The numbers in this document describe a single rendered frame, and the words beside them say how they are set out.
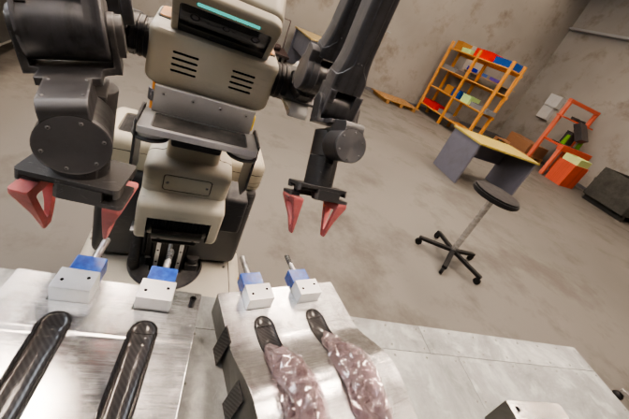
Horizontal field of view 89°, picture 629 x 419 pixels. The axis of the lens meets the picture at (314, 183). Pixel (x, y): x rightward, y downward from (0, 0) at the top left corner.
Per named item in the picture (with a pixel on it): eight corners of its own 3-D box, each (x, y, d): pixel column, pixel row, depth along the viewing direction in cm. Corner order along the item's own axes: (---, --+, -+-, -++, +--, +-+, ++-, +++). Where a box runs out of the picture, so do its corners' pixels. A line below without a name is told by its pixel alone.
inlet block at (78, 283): (90, 248, 56) (92, 224, 54) (121, 252, 58) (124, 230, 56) (48, 311, 45) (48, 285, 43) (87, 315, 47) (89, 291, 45)
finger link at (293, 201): (320, 239, 60) (331, 192, 60) (285, 236, 57) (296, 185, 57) (307, 230, 67) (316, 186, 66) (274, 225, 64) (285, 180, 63)
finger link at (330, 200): (339, 242, 62) (350, 195, 62) (305, 238, 59) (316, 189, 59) (325, 232, 68) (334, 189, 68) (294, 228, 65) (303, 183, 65)
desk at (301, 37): (313, 70, 842) (325, 37, 804) (329, 90, 715) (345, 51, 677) (284, 60, 808) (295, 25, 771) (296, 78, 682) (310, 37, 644)
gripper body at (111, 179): (116, 205, 37) (124, 150, 34) (11, 182, 34) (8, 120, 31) (136, 177, 43) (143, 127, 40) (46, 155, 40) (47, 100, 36)
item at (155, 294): (155, 258, 60) (159, 237, 57) (182, 262, 61) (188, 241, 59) (131, 319, 49) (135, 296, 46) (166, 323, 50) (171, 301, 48)
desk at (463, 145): (512, 199, 519) (540, 164, 488) (453, 183, 472) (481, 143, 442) (486, 178, 572) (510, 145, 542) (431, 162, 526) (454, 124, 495)
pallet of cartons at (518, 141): (540, 164, 976) (550, 151, 955) (521, 158, 940) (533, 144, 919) (509, 145, 1078) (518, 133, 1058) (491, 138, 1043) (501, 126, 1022)
